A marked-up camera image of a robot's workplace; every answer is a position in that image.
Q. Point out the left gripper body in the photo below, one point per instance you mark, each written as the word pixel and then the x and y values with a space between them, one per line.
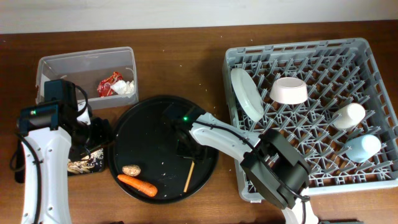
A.
pixel 93 135

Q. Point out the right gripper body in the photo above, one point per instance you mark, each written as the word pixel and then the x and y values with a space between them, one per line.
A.
pixel 192 152

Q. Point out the rice and food scraps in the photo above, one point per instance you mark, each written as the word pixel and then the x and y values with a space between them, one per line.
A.
pixel 88 165

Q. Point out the wooden chopstick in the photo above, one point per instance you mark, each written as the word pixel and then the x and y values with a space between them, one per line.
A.
pixel 189 176

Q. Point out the red snack wrapper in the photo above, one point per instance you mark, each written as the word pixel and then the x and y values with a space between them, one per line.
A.
pixel 104 87

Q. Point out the brown mushroom piece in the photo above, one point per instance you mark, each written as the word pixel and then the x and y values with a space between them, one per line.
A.
pixel 131 170

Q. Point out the orange carrot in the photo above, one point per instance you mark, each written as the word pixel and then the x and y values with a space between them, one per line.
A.
pixel 144 187

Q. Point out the white tissue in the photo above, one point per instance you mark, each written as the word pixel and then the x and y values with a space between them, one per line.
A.
pixel 122 88

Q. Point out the white bowl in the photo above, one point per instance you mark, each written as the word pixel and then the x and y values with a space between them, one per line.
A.
pixel 289 91

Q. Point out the white cup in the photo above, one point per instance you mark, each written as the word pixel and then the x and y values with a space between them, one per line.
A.
pixel 349 116

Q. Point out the blue cup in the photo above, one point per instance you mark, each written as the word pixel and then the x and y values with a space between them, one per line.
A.
pixel 362 148

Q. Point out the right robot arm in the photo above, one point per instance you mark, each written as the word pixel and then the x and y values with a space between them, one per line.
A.
pixel 276 169

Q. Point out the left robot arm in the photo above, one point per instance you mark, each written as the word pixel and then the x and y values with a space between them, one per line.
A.
pixel 51 134

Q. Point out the grey dishwasher rack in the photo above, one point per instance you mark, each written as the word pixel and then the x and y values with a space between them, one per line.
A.
pixel 337 73

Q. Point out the black rectangular tray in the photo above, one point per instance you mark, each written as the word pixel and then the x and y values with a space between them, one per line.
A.
pixel 54 123

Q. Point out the round black tray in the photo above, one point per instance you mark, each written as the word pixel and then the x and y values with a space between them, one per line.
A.
pixel 143 136

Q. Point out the clear plastic bin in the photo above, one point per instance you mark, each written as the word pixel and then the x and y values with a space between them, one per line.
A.
pixel 87 69

